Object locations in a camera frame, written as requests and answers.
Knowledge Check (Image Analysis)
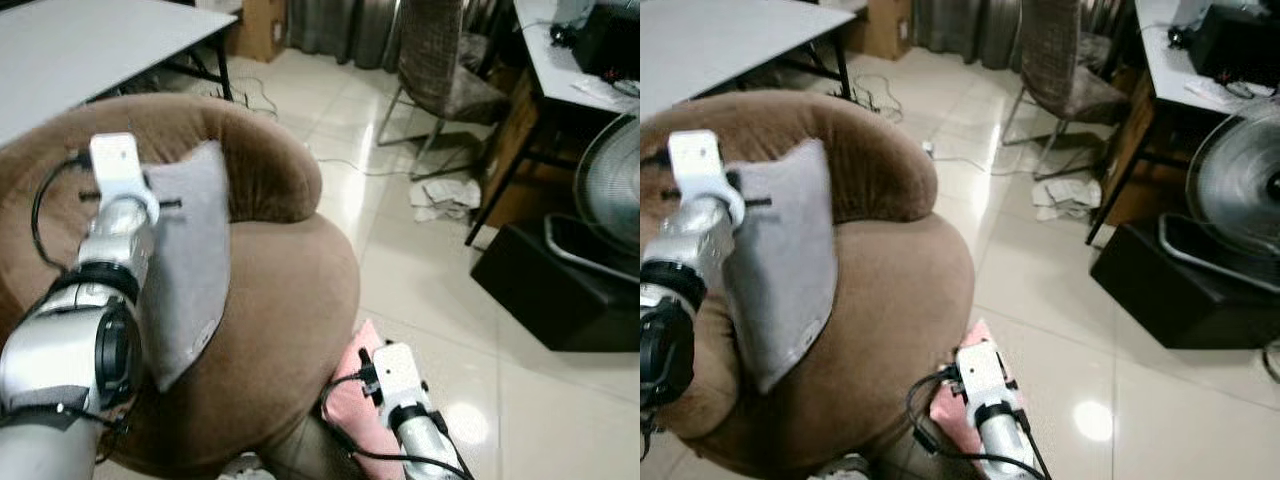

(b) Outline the grey pillow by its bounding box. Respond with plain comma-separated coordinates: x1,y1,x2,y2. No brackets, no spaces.
140,140,233,393
722,138,839,394

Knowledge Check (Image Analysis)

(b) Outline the pink pillow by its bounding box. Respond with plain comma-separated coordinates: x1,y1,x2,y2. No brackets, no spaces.
928,320,1011,456
320,320,406,456

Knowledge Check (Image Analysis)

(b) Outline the grey floor fan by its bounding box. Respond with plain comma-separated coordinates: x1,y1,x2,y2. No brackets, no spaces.
543,115,641,286
1160,100,1280,296

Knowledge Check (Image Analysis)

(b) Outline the brown round sofa chair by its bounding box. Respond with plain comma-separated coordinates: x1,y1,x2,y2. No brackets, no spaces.
0,93,361,479
640,90,976,479

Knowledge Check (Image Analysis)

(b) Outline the white table with black legs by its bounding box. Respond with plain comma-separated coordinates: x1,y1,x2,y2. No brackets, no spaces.
640,0,856,121
0,0,241,149

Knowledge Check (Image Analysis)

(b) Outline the brown cardboard box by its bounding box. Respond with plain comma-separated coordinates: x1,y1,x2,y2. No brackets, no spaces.
845,0,913,61
225,0,289,63

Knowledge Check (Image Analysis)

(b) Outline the black device on desk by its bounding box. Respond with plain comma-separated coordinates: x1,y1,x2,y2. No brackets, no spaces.
570,0,641,81
1170,0,1280,86

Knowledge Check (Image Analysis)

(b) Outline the grey curtain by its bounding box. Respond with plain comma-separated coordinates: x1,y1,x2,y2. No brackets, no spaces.
912,0,1026,69
288,0,401,66

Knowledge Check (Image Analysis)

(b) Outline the white crumpled cloth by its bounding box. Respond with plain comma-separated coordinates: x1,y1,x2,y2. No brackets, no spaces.
1032,175,1103,223
408,178,483,223

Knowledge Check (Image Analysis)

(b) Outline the brown woven metal-leg chair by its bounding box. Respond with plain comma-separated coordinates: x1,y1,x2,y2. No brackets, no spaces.
375,0,511,181
1000,0,1133,181

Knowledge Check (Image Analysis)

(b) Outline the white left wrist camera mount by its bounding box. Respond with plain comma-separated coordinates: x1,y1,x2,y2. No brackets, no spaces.
88,133,161,226
667,130,746,226

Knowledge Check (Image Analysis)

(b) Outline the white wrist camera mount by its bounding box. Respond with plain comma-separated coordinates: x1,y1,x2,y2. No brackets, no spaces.
370,342,431,409
88,133,161,226
953,340,1016,409
667,130,746,226

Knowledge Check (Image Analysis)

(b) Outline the black tangled floor cable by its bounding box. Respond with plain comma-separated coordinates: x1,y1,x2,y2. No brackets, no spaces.
232,72,283,121
855,70,906,126

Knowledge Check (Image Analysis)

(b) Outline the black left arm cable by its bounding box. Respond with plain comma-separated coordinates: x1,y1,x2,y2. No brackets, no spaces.
30,150,96,276

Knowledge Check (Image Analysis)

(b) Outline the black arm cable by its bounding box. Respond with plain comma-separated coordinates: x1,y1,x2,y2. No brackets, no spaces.
905,365,1051,480
320,348,476,480
30,150,96,276

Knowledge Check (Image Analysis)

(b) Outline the white floor cable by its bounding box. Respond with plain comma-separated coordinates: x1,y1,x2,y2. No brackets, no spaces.
300,140,421,179
925,140,1041,179

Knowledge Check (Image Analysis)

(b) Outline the white desk with black frame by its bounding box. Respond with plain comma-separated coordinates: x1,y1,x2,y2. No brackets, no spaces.
465,0,641,246
1085,0,1280,246

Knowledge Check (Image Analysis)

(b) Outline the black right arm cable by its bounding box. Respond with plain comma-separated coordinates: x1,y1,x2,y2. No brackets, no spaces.
905,365,1051,480
320,348,476,480

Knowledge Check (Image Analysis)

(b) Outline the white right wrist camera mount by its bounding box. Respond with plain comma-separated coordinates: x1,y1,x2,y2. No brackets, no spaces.
953,340,1016,409
370,342,431,409

